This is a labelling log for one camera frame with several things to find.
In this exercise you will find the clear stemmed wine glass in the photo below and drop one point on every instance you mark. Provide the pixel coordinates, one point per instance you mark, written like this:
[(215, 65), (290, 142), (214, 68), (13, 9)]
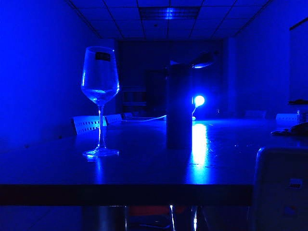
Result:
[(99, 91)]

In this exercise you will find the background shelf unit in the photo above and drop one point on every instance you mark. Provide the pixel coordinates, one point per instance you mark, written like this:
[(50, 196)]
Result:
[(133, 98)]

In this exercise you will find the small white perforated chair back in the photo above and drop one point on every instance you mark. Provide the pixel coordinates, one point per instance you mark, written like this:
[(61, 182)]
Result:
[(114, 118)]

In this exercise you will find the round glowing USB lamp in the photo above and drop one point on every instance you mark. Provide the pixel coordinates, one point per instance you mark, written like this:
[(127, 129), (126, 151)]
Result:
[(199, 100)]

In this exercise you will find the large white perforated chair back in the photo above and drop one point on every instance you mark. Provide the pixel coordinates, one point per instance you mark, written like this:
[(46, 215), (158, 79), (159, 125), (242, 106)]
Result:
[(84, 125)]

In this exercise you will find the faint white chair back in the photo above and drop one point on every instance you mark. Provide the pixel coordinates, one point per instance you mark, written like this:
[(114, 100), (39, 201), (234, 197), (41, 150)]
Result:
[(256, 113)]

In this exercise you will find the ceiling light panel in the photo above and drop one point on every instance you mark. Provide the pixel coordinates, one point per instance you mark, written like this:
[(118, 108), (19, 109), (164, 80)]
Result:
[(169, 13)]

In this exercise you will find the shiny metal leg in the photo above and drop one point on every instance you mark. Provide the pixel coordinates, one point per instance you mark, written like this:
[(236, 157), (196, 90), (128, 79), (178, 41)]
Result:
[(172, 217), (195, 217)]

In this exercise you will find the dark wall board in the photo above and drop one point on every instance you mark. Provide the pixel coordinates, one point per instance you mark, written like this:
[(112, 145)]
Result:
[(299, 62)]

